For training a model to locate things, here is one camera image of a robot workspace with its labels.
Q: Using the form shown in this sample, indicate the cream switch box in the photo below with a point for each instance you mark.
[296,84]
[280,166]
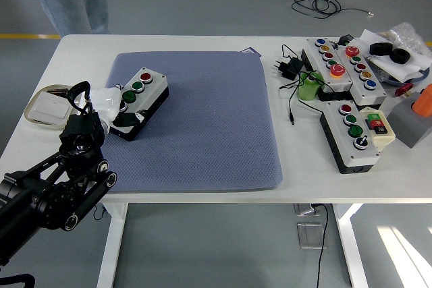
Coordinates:
[384,138]

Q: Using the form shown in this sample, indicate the white foam sheet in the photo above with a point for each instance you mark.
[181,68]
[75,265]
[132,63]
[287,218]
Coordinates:
[405,68]

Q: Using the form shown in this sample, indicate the grey block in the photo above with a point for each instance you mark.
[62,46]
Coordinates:
[408,126]

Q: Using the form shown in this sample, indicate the clear bubble wrap bag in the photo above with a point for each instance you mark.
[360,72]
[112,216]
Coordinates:
[405,35]

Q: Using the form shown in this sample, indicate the red mushroom knob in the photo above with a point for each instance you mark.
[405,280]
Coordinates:
[403,90]

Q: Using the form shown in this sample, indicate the purple card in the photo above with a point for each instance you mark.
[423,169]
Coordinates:
[253,52]

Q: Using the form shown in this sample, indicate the five-button box, red mushroom button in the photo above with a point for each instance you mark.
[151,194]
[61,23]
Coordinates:
[364,94]

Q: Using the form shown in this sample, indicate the four-button box with selector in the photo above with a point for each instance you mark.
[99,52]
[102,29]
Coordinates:
[362,154]

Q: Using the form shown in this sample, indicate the blue-rimmed round dish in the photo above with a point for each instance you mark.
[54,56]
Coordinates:
[393,82]

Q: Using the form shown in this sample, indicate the small dark brown bottle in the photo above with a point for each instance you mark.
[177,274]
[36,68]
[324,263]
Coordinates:
[57,92]

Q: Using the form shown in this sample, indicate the metal floor socket plate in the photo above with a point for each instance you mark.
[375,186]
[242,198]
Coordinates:
[308,235]
[303,209]

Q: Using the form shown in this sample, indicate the four-button control box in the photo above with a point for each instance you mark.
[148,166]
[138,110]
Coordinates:
[157,80]

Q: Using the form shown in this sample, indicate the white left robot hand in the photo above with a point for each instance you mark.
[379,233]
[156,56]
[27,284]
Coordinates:
[106,100]

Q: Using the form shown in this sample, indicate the white oval tray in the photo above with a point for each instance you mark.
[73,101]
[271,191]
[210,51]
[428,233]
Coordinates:
[50,123]

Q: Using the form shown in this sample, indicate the blue-grey textured mat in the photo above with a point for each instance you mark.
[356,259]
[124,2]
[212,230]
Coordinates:
[219,126]

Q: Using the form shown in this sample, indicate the black power adapter plug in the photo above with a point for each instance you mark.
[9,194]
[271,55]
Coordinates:
[290,67]

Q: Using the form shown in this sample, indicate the orange cylinder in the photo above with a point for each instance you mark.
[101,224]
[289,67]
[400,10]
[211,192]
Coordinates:
[423,104]

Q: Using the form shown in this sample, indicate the green plastic bottle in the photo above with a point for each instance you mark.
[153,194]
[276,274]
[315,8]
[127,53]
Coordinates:
[308,90]

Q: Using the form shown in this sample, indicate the five-button box, glowing mushroom button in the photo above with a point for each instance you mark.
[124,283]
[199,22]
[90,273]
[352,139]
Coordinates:
[339,80]

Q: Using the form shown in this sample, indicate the white table leg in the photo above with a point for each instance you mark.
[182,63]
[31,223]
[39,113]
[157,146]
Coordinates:
[349,240]
[111,251]

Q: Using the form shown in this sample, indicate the white wall switch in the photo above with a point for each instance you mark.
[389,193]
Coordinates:
[50,107]

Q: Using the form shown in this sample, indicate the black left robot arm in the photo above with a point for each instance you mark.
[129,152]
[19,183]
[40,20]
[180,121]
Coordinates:
[81,129]

